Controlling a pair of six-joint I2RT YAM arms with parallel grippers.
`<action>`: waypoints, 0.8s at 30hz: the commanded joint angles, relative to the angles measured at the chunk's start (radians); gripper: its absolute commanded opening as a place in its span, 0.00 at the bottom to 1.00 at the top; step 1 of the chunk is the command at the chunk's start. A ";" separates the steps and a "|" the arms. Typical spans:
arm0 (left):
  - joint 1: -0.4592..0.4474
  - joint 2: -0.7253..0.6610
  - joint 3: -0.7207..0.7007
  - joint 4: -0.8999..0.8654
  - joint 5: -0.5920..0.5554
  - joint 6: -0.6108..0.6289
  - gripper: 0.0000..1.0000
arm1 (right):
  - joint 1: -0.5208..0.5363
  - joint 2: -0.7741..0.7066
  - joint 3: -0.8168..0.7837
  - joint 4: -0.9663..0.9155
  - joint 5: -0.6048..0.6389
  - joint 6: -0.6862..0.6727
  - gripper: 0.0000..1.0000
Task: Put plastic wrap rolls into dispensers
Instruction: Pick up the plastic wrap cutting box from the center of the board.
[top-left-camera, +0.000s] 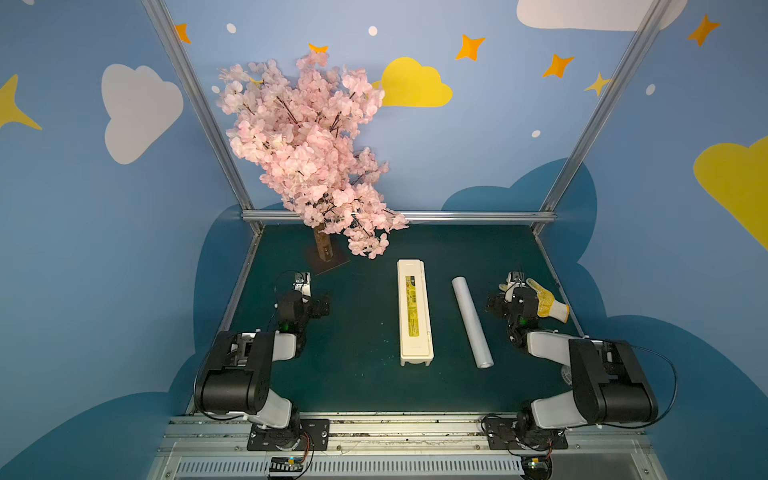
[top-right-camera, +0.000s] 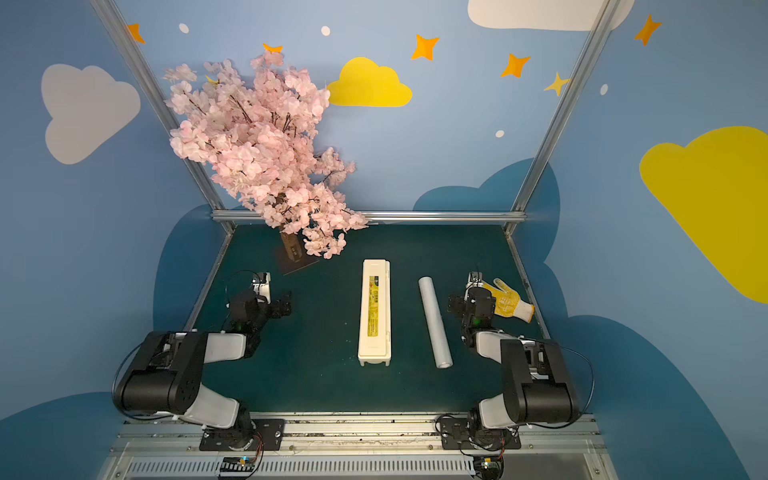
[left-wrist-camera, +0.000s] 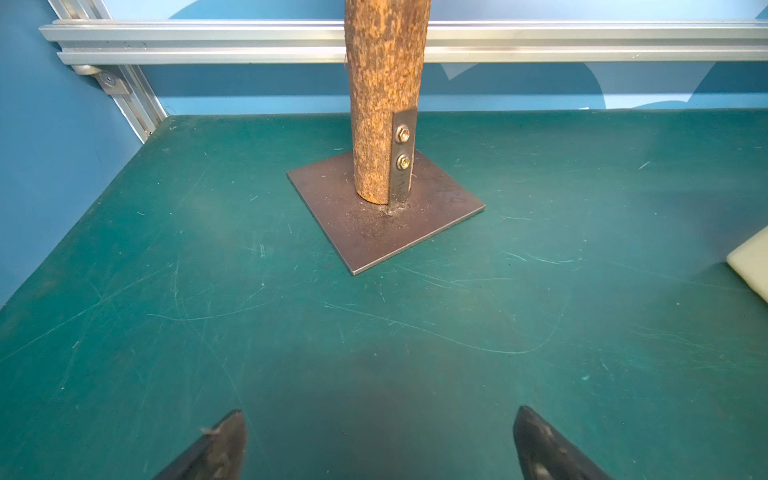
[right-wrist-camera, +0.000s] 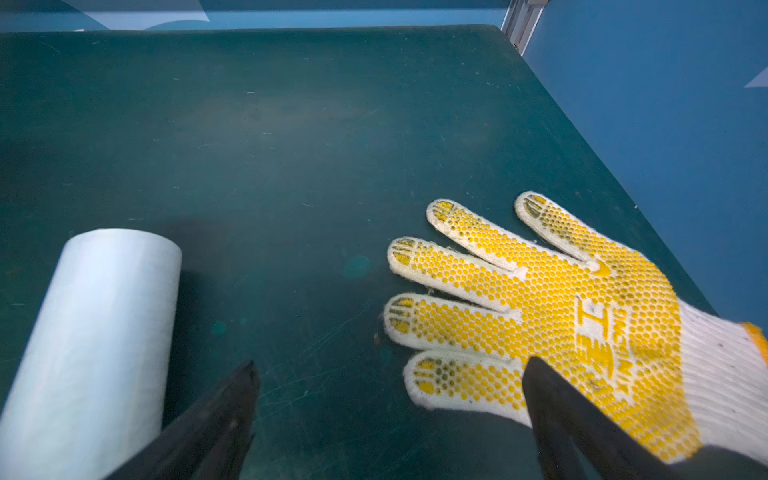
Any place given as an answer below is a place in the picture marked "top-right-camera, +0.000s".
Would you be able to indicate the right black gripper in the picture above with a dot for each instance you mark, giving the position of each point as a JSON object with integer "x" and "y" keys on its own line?
{"x": 458, "y": 305}

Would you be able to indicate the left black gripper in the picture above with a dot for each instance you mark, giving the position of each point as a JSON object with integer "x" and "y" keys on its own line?
{"x": 277, "y": 306}

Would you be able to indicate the white plastic wrap roll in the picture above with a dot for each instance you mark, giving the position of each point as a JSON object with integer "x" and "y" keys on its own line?
{"x": 435, "y": 324}

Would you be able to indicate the cream plastic wrap dispenser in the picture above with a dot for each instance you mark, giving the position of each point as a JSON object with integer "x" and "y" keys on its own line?
{"x": 375, "y": 334}

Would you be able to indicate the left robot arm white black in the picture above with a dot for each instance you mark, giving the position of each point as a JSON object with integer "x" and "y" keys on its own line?
{"x": 164, "y": 378}

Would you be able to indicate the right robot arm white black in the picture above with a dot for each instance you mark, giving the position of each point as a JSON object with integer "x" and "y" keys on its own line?
{"x": 536, "y": 385}

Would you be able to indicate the yellow white work glove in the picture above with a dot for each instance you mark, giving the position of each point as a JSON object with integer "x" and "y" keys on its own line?
{"x": 508, "y": 302}

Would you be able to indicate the small green circuit board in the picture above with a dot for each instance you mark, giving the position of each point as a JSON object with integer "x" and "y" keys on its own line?
{"x": 241, "y": 467}

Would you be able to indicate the pink cherry blossom tree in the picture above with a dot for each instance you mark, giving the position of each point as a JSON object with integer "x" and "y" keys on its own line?
{"x": 258, "y": 139}

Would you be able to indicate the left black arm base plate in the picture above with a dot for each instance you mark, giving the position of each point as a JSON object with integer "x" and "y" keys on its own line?
{"x": 263, "y": 434}

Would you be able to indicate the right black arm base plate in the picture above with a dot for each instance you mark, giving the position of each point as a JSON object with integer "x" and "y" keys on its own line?
{"x": 463, "y": 433}

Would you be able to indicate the aluminium front rail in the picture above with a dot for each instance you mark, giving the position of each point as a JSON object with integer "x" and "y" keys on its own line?
{"x": 361, "y": 446}

